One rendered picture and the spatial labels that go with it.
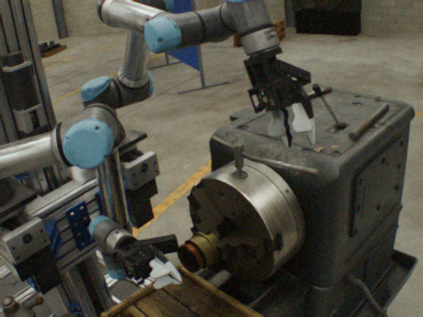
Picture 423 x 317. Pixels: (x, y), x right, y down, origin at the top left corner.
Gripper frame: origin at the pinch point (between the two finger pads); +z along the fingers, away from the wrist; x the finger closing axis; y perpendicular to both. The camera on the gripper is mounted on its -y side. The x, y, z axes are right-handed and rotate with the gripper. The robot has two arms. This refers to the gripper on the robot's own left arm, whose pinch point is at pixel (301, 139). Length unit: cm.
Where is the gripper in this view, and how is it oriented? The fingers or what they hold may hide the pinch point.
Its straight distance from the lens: 88.5
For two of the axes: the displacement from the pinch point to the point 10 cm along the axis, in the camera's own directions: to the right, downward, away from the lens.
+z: 3.4, 9.2, 1.8
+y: -7.2, 3.8, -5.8
